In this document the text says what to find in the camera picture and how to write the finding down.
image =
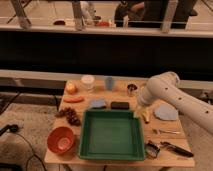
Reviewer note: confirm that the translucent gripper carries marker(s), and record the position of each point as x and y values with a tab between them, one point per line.
139	111

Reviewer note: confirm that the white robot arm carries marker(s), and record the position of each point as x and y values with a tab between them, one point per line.
165	87

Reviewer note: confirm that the blue plastic cup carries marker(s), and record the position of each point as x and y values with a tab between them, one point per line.
109	83

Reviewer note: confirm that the white paper cup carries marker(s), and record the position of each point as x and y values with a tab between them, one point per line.
88	81

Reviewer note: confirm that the black rectangular block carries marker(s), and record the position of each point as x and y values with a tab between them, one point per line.
120	105

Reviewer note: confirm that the light blue plate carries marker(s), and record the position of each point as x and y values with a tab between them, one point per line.
166	113

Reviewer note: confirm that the metal fork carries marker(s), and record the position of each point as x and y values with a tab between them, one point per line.
157	131

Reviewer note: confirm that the small metal cutter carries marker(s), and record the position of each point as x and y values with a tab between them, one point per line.
152	149

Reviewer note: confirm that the green plastic tray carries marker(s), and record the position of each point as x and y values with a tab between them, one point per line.
111	135

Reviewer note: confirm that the blue sponge cloth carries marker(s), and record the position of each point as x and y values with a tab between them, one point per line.
97	104

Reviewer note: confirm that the purple grape bunch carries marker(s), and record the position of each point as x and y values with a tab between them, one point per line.
71	116

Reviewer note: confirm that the yellow orange fruit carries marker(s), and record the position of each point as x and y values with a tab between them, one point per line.
71	88

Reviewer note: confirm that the orange plastic bowl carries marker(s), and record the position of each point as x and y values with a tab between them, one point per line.
60	140

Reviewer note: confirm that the person in background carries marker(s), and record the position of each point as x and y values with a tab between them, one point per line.
134	10

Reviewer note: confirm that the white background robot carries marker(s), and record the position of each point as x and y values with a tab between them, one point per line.
89	12

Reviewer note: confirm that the black handled peeler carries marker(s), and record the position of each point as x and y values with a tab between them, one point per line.
176	149

